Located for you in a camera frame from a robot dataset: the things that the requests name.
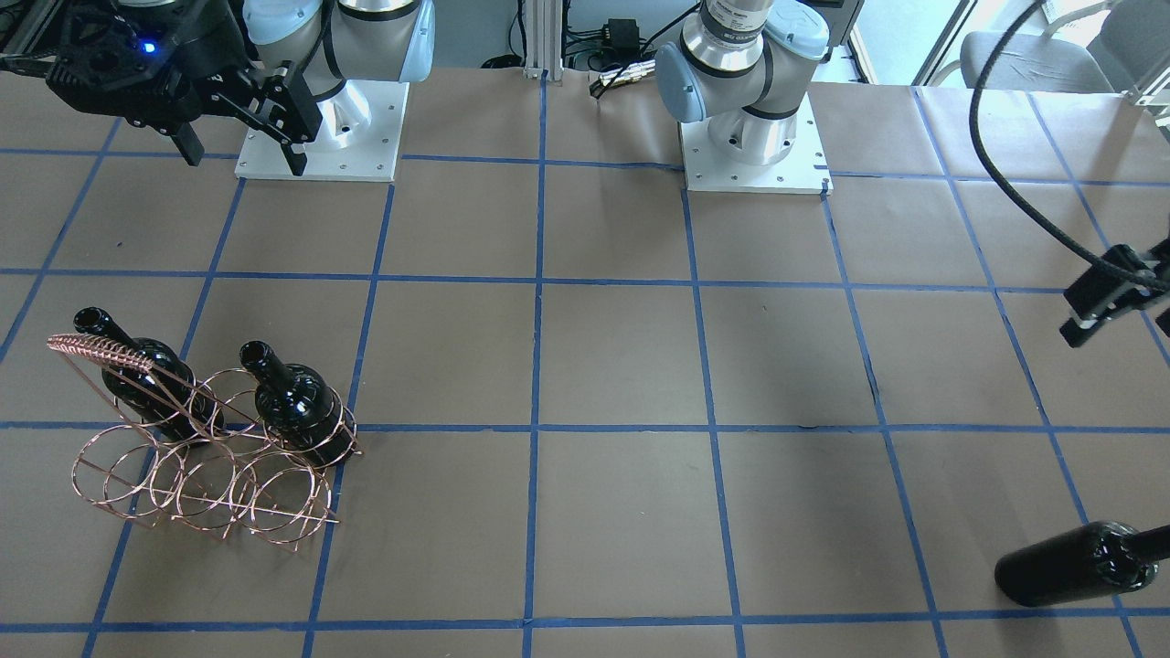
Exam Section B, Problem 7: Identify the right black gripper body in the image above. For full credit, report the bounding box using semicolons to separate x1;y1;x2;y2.
46;1;261;128

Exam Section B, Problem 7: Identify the dark wine bottle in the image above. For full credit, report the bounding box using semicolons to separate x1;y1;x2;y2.
995;521;1169;608

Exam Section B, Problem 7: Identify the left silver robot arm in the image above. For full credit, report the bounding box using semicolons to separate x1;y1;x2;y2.
654;1;1166;348

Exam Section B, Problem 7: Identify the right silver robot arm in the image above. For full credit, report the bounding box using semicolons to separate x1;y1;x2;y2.
25;1;435;183

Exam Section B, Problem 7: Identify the dark basket bottle front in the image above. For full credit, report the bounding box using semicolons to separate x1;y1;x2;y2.
239;340;356;468

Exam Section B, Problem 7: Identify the grey office chair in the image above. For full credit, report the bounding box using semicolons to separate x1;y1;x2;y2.
986;1;1169;92

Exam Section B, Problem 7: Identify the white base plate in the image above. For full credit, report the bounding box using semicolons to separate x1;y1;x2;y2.
234;80;410;183
677;92;835;196

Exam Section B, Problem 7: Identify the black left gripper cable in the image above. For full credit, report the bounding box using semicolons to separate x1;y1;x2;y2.
971;0;1170;293

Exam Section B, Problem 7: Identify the dark basket bottle near handle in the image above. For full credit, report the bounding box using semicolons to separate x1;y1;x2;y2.
73;307;222;444

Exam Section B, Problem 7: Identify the aluminium frame post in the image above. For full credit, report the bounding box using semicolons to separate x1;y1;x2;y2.
521;0;565;85

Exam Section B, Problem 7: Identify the copper wire wine basket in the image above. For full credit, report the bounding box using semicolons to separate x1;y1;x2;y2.
47;334;339;551

